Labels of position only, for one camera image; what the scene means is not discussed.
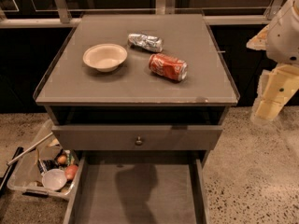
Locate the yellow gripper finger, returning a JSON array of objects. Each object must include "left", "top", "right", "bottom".
[
  {"left": 250, "top": 63, "right": 299, "bottom": 122},
  {"left": 246, "top": 25, "right": 269, "bottom": 50}
]

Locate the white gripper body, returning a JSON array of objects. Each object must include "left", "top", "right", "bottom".
[{"left": 266, "top": 0, "right": 299, "bottom": 64}]

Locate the red coke can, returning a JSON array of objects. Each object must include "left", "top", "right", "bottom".
[{"left": 149, "top": 53, "right": 188, "bottom": 81}]

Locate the grey drawer cabinet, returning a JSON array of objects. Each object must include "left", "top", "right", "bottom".
[{"left": 33, "top": 13, "right": 241, "bottom": 170}]

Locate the grey open middle drawer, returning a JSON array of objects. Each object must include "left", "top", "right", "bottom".
[{"left": 63, "top": 151, "right": 211, "bottom": 224}]

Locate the round metal drawer knob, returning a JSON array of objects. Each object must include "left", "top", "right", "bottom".
[{"left": 135, "top": 136, "right": 143, "bottom": 146}]

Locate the grey top drawer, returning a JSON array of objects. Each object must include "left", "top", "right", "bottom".
[{"left": 52, "top": 125, "right": 222, "bottom": 151}]

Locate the crumpled silver foil bag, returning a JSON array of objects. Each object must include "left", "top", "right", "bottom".
[{"left": 128, "top": 34, "right": 164, "bottom": 53}]

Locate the beige paper bowl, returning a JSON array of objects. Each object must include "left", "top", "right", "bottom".
[{"left": 82, "top": 44, "right": 128, "bottom": 72}]

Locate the red apple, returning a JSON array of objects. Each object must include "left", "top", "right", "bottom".
[{"left": 64, "top": 165, "right": 78, "bottom": 180}]

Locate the orange fruit in bin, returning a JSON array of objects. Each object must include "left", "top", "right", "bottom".
[{"left": 57, "top": 155, "right": 67, "bottom": 165}]

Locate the white plastic bowl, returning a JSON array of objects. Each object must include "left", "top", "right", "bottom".
[{"left": 42, "top": 169, "right": 67, "bottom": 191}]

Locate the clear plastic storage bin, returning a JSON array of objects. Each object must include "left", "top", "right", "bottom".
[{"left": 7, "top": 119, "right": 78, "bottom": 200}]

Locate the dark snack bag in bin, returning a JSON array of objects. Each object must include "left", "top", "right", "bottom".
[{"left": 37, "top": 160, "right": 58, "bottom": 175}]

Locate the metal railing frame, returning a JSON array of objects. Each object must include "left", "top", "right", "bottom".
[{"left": 0, "top": 0, "right": 287, "bottom": 28}]

